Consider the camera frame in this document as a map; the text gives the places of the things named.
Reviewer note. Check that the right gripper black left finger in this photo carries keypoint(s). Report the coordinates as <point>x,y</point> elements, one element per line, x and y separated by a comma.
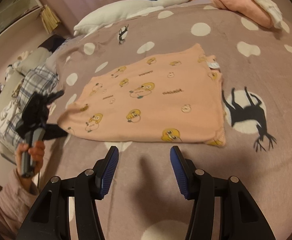
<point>48,218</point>

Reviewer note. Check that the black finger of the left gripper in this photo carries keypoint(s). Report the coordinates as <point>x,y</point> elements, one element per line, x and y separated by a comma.
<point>53,131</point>
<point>54,96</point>

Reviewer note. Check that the peach cartoon print shirt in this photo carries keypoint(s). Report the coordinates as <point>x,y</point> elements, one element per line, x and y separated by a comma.
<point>173,97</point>

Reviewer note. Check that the person's left hand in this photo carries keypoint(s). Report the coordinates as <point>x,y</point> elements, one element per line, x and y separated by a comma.
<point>36,152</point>

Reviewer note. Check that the light pink folded garment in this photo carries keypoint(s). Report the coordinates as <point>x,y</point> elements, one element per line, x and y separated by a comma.
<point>51,108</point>

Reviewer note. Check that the plaid grey blue quilt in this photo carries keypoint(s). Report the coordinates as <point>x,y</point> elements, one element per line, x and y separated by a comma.
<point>40,80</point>

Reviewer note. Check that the grey beige pillow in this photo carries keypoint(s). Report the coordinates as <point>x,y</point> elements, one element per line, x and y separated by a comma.
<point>37,57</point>

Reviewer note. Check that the pink fuzzy left sleeve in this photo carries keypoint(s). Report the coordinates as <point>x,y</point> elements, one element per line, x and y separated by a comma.
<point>15,203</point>

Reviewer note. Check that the dark brown pillow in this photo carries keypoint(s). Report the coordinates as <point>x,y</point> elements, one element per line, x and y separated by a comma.
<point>53,43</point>

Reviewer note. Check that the white goose plush toy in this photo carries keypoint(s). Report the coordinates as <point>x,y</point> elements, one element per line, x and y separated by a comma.
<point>119,11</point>

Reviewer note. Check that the mauve polka dot blanket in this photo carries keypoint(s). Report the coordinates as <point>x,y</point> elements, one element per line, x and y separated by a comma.
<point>144,201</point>

